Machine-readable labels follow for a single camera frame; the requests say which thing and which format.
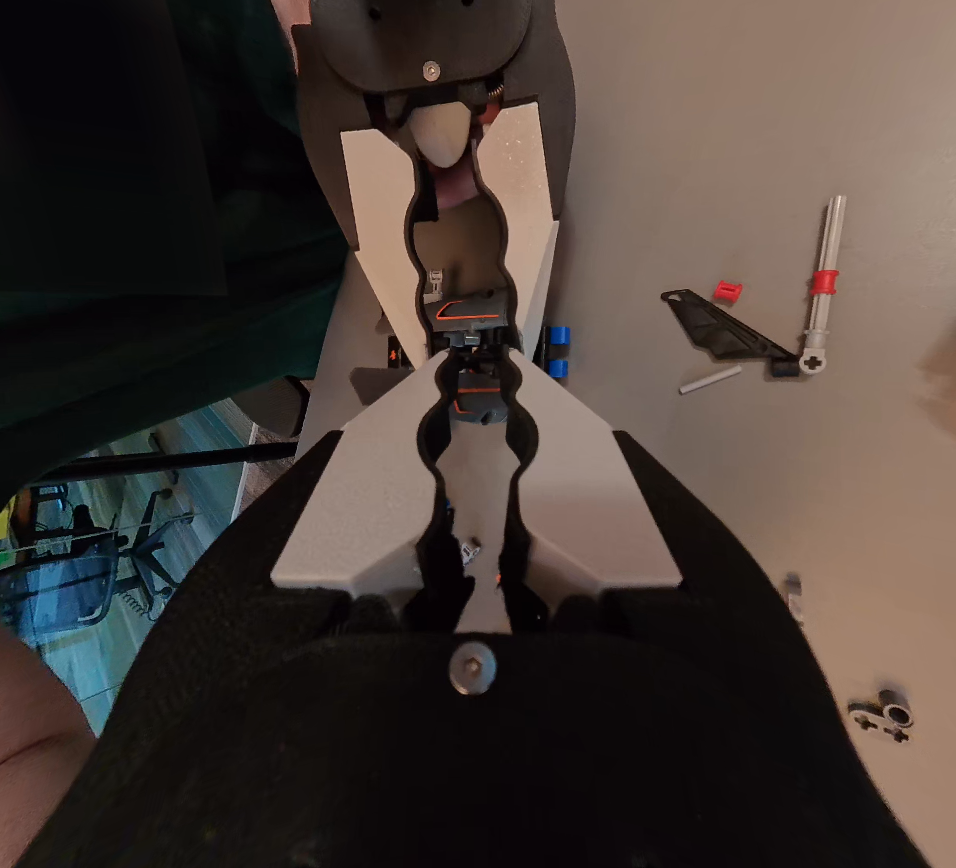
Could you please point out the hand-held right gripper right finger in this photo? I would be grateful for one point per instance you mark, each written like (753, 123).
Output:
(597, 509)

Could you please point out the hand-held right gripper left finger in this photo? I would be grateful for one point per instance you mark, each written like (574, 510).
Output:
(358, 509)

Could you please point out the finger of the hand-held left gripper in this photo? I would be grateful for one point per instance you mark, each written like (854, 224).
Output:
(523, 173)
(381, 210)

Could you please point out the grey black lego subassembly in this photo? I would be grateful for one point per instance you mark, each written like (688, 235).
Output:
(470, 315)

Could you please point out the person's right forearm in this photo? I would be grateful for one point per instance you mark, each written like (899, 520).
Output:
(37, 733)

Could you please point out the dark ribbed lego panel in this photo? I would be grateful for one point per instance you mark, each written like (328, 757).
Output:
(717, 330)

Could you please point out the scattered loose lego pieces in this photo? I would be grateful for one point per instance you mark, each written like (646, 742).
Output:
(728, 291)

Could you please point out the grey lego axle red bush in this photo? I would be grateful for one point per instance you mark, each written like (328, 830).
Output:
(825, 270)

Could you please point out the person's left hand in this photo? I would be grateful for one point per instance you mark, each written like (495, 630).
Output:
(455, 188)

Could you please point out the black office chair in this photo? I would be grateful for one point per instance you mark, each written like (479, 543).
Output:
(97, 569)

